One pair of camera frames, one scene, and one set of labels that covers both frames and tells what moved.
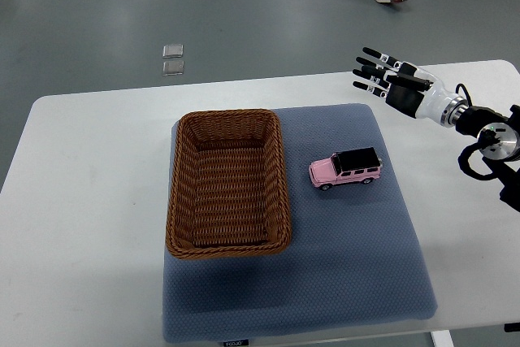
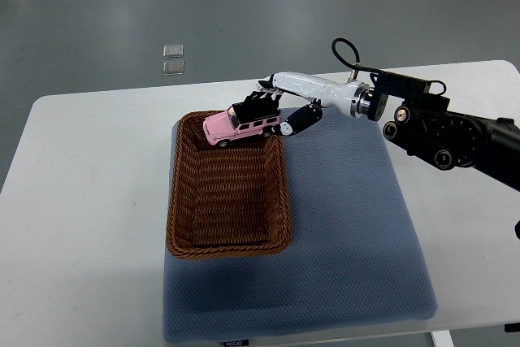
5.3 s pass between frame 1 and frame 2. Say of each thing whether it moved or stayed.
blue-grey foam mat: stayed
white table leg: stayed
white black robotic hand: moved
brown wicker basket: stayed
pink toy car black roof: moved
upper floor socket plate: stayed
